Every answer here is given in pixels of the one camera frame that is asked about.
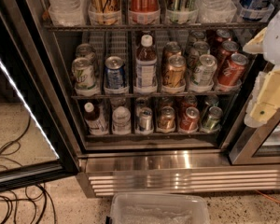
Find open glass fridge door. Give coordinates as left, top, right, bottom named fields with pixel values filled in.
left=0, top=0, right=78, bottom=193

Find gold soda can middle rear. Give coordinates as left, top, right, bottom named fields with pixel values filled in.
left=162, top=41, right=182, bottom=60

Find orange soda can front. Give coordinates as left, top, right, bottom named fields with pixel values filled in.
left=158, top=106, right=175, bottom=132

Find silver soda can bottom rear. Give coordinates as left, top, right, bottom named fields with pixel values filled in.
left=135, top=97, right=148, bottom=115

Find white green can middle rear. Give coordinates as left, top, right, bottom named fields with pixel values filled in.
left=187, top=31, right=206, bottom=46

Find red tall can top shelf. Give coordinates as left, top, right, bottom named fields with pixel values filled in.
left=129, top=0, right=161, bottom=24

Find black cables on floor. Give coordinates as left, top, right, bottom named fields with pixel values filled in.
left=0, top=114, right=58, bottom=224

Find gold soda can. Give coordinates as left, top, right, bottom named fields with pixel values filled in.
left=162, top=55, right=186, bottom=88
left=162, top=41, right=182, bottom=60

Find clear plastic bin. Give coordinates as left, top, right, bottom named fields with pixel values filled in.
left=105, top=192, right=211, bottom=224

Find green soda can bottom rear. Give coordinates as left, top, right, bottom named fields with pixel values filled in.
left=203, top=94, right=219, bottom=111

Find green soda can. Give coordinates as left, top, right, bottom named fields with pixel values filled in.
left=202, top=106, right=223, bottom=132
left=203, top=94, right=219, bottom=111

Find silver soda can bottom front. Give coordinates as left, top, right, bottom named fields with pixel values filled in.
left=139, top=107, right=152, bottom=131

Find brown tea bottle middle shelf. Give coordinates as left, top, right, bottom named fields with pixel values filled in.
left=135, top=35, right=157, bottom=89

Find silver can behind 7up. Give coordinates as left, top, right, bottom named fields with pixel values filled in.
left=76, top=43, right=98, bottom=72

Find red soda can middle rear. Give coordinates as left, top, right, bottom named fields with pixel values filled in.
left=212, top=29, right=232, bottom=47

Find green soda can bottom front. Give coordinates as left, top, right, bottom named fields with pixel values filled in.
left=202, top=106, right=223, bottom=132

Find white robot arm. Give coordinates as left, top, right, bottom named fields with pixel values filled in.
left=243, top=10, right=280, bottom=128

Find red soda can bottom front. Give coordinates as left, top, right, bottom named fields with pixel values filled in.
left=179, top=107, right=200, bottom=132

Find white green can middle front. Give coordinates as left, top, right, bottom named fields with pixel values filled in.
left=191, top=54, right=217, bottom=86

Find stainless steel fridge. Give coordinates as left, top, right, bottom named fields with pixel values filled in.
left=0, top=0, right=280, bottom=200

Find blue pepsi can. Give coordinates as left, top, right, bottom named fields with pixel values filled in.
left=105, top=56, right=126, bottom=90

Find orange soda can rear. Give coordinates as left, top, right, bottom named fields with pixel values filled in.
left=159, top=96, right=174, bottom=109

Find green silver can top shelf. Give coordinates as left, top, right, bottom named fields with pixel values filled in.
left=166, top=0, right=198, bottom=24

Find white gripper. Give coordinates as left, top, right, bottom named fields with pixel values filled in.
left=243, top=28, right=280, bottom=128

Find gold tall can top shelf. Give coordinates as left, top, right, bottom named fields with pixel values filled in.
left=89, top=0, right=121, bottom=25

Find orange soda can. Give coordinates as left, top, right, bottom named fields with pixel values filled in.
left=159, top=96, right=174, bottom=109
left=158, top=106, right=175, bottom=132

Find clear water bottle bottom shelf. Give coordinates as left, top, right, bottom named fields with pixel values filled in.
left=112, top=106, right=132, bottom=135

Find clear water bottle top right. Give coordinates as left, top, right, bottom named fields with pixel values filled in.
left=196, top=0, right=236, bottom=23

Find red soda can bottom rear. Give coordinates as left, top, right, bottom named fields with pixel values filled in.
left=180, top=95, right=198, bottom=111

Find brown tea bottle bottom shelf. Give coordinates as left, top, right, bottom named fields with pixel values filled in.
left=84, top=102, right=107, bottom=135

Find brown tea bottle shelf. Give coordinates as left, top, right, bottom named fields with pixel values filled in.
left=84, top=102, right=107, bottom=135
left=135, top=35, right=157, bottom=89

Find red soda can middle front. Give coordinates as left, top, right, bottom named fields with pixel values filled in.
left=217, top=53, right=248, bottom=86

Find white green 7up can front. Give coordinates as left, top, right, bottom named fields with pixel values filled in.
left=72, top=57, right=96, bottom=90

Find red soda can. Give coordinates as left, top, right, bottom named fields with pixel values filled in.
left=217, top=40, right=239, bottom=66
left=180, top=95, right=198, bottom=111
left=217, top=53, right=248, bottom=86
left=212, top=29, right=232, bottom=47
left=179, top=107, right=200, bottom=132

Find gold soda can middle front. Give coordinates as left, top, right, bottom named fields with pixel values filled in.
left=162, top=55, right=186, bottom=88

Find right glass fridge door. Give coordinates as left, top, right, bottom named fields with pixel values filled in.
left=229, top=63, right=280, bottom=166

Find orange cable on floor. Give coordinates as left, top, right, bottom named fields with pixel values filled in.
left=255, top=189, right=280, bottom=207

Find silver soda can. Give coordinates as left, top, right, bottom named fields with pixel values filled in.
left=135, top=97, right=148, bottom=115
left=139, top=107, right=152, bottom=131

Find clear water bottle top left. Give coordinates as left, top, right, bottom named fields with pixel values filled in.
left=49, top=0, right=88, bottom=27

